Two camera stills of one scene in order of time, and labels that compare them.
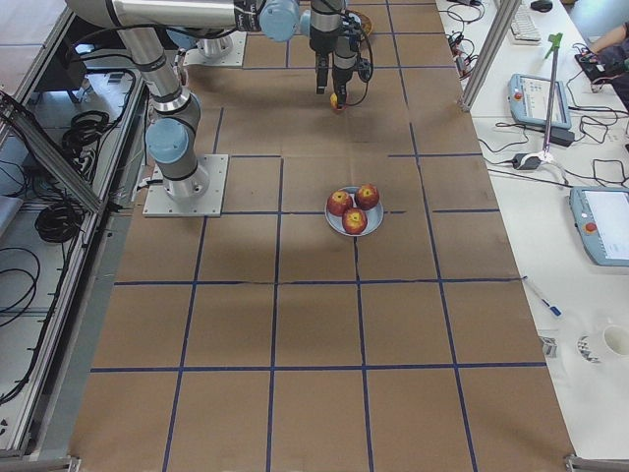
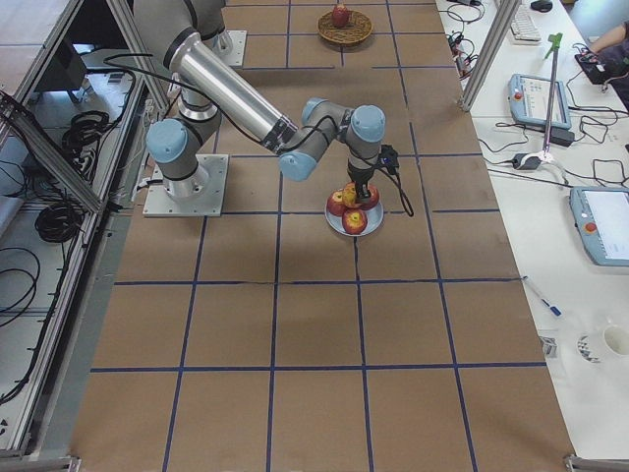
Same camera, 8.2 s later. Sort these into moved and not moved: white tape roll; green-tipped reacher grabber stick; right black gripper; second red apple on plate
Moved: right black gripper
Not moved: second red apple on plate; white tape roll; green-tipped reacher grabber stick
